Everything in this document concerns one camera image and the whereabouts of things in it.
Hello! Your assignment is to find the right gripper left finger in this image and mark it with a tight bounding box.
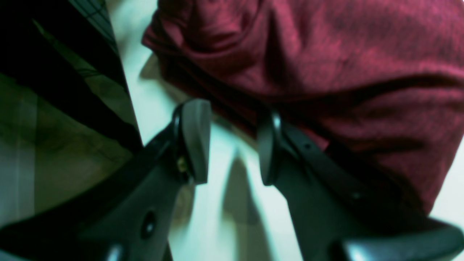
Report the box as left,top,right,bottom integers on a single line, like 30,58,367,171
1,99,212,261

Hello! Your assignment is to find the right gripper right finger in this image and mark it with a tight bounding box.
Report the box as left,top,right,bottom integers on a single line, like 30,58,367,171
257,109,463,261

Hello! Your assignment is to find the dark red t-shirt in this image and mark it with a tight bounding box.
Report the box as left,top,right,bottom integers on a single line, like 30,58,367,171
141,0,463,214

